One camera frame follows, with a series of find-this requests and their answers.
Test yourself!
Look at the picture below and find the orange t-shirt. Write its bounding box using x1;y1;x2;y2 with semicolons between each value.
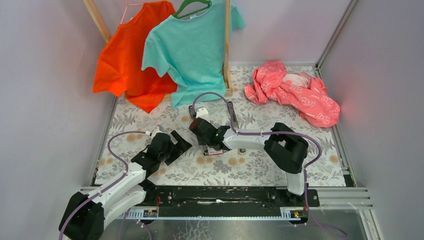
92;0;177;113

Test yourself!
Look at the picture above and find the pink patterned cloth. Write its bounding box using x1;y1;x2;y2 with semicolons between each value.
244;61;341;128

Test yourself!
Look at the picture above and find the wooden clothes rack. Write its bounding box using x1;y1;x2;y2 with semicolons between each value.
82;0;233;97

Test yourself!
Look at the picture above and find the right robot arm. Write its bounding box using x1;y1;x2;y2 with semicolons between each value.
189;117;309;206

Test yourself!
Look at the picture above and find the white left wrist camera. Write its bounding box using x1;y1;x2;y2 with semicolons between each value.
150;125;166;138

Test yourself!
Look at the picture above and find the green clothes hanger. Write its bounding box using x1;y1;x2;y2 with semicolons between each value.
172;0;212;19

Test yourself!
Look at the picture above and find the pink clothes hanger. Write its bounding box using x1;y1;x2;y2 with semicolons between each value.
120;0;144;24

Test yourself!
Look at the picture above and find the floral table mat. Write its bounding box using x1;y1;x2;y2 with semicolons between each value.
93;66;345;187

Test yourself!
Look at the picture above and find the white red staple box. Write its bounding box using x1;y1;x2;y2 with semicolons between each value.
207;147;224;156

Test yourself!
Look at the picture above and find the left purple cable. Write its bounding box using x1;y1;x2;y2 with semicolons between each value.
57;130;157;240

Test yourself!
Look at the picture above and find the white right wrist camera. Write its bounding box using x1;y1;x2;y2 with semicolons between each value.
195;107;210;122

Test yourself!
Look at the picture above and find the teal t-shirt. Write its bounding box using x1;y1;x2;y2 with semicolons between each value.
141;0;227;108

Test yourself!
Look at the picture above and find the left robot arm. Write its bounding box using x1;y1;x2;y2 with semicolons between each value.
58;129;192;240

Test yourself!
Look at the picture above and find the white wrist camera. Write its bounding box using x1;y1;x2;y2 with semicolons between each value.
150;125;166;138
195;107;210;122

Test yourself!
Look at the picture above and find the beige and black stapler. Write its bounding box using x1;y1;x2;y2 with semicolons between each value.
188;105;208;156

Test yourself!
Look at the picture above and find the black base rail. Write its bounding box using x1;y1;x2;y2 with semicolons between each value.
138;186;320;218

